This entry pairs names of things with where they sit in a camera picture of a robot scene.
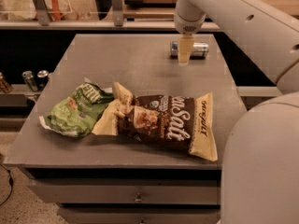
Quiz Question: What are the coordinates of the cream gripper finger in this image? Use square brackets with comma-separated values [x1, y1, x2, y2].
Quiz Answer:
[178, 35, 194, 66]

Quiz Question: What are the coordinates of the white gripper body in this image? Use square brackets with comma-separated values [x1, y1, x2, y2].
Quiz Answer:
[174, 11, 206, 35]

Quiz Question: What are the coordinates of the silver blue redbull can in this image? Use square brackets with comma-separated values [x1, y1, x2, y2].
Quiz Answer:
[170, 41, 209, 59]

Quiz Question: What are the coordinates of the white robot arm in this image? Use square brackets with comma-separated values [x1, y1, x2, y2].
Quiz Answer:
[175, 0, 299, 224]

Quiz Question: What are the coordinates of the dark can on shelf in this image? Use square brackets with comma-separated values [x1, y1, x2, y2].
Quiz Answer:
[37, 70, 50, 90]

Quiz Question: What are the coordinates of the brown yellow chip bag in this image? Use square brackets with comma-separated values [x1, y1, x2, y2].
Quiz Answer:
[93, 82, 218, 161]

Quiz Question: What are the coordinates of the green chip bag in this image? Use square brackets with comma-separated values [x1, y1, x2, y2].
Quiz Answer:
[39, 81, 114, 137]

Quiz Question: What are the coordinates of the grey drawer cabinet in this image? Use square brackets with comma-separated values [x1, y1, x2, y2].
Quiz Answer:
[5, 34, 246, 224]

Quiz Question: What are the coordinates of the upper drawer knob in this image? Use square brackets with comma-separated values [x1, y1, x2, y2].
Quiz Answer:
[135, 192, 143, 203]

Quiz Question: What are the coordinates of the white orange plastic bag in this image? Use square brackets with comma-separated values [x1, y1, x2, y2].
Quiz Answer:
[1, 0, 78, 24]

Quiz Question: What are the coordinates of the low grey side shelf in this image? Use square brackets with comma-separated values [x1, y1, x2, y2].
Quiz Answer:
[0, 84, 41, 129]

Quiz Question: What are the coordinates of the middle metal bracket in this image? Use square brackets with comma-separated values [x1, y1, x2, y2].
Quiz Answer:
[111, 0, 124, 27]

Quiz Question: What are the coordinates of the metal bracket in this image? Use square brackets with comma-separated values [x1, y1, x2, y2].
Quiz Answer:
[111, 0, 124, 27]
[33, 0, 51, 26]

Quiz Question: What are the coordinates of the left metal bracket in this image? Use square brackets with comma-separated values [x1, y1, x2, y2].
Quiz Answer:
[33, 0, 51, 26]

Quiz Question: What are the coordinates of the black cable on floor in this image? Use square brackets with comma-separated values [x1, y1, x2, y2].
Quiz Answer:
[0, 163, 15, 207]

